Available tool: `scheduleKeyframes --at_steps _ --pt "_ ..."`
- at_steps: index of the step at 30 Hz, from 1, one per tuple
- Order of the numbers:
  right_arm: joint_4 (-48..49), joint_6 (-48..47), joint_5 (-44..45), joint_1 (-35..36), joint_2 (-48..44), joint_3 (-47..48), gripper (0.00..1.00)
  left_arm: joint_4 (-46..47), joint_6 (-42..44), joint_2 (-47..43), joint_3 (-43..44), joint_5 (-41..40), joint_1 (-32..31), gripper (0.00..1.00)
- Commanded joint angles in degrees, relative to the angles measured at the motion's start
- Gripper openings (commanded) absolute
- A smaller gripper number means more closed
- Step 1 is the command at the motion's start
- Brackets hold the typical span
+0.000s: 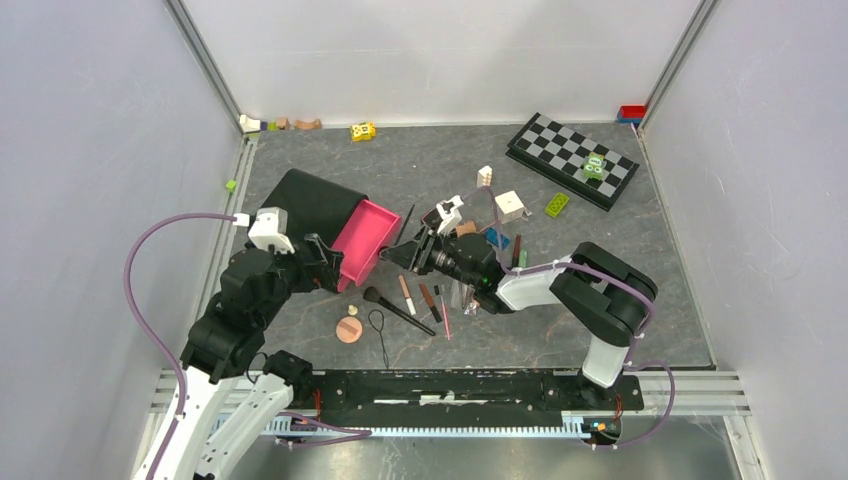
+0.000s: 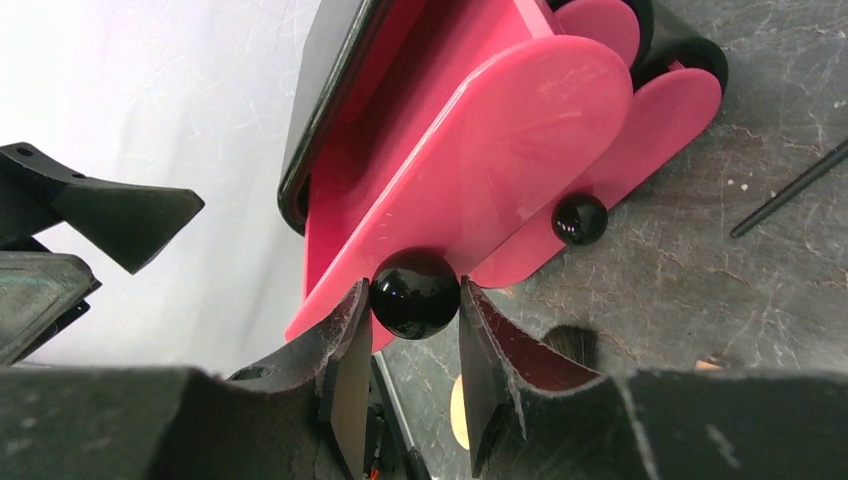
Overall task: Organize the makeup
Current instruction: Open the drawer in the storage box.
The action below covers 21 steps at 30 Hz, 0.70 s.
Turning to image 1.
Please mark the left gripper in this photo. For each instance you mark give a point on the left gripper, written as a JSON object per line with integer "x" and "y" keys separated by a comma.
{"x": 322, "y": 271}

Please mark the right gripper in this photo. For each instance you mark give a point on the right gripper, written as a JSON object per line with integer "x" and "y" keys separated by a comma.
{"x": 415, "y": 254}

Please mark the black makeup brush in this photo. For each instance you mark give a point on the black makeup brush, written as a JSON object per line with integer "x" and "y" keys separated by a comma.
{"x": 373, "y": 295}

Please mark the black makeup organizer box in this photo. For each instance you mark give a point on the black makeup organizer box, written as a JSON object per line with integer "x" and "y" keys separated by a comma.
{"x": 314, "y": 206}

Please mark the pink top drawer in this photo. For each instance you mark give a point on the pink top drawer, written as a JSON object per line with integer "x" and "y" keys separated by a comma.
{"x": 370, "y": 228}

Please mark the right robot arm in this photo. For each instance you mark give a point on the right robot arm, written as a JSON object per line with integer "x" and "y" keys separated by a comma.
{"x": 609, "y": 297}

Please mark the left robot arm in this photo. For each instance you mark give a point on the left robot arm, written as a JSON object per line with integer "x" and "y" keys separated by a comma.
{"x": 220, "y": 349}

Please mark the white concealer pen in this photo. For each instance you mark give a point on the white concealer pen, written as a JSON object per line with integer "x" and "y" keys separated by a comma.
{"x": 407, "y": 295}

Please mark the foundation bottle beige cap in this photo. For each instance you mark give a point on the foundation bottle beige cap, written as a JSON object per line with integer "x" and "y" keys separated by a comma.
{"x": 465, "y": 228}

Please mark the clear plastic bag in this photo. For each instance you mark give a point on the clear plastic bag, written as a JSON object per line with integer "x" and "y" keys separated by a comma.
{"x": 462, "y": 299}

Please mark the blue lego brick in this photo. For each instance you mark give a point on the blue lego brick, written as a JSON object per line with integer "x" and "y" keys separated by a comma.
{"x": 497, "y": 239}

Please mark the round wooden disc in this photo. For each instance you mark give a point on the round wooden disc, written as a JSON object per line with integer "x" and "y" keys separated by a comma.
{"x": 349, "y": 329}

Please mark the dark brown lipstick pen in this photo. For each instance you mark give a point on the dark brown lipstick pen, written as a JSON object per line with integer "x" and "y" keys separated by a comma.
{"x": 516, "y": 251}

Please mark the white cube box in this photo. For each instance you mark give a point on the white cube box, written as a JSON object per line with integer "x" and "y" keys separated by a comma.
{"x": 509, "y": 207}

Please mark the white stacked block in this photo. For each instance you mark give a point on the white stacked block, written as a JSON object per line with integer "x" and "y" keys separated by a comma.
{"x": 484, "y": 177}

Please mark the green lego brick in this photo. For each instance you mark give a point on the green lego brick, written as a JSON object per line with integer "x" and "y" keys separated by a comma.
{"x": 556, "y": 205}

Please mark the yellow toy block face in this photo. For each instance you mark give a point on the yellow toy block face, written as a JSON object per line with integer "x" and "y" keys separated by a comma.
{"x": 364, "y": 131}

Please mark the wooden arch block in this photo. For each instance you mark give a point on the wooden arch block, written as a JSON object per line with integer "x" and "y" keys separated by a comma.
{"x": 308, "y": 124}

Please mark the white corner block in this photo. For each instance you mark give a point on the white corner block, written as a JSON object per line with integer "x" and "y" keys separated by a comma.
{"x": 249, "y": 125}

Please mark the chessboard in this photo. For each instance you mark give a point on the chessboard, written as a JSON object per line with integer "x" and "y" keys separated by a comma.
{"x": 558, "y": 152}

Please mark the green toy monster block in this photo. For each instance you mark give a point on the green toy monster block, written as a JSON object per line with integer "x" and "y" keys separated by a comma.
{"x": 594, "y": 166}

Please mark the red blue bricks stack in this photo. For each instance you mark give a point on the red blue bricks stack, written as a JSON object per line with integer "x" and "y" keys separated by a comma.
{"x": 631, "y": 114}

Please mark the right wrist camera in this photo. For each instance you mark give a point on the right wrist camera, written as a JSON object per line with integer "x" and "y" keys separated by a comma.
{"x": 449, "y": 215}

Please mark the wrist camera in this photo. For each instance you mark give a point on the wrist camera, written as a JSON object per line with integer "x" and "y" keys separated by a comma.
{"x": 449, "y": 215}
{"x": 267, "y": 229}

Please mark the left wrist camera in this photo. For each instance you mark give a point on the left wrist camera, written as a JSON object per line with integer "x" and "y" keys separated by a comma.
{"x": 267, "y": 229}

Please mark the black wire loop tool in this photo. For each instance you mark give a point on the black wire loop tool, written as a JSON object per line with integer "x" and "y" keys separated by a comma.
{"x": 376, "y": 319}

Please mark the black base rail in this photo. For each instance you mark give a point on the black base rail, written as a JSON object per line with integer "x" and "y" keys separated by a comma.
{"x": 474, "y": 398}

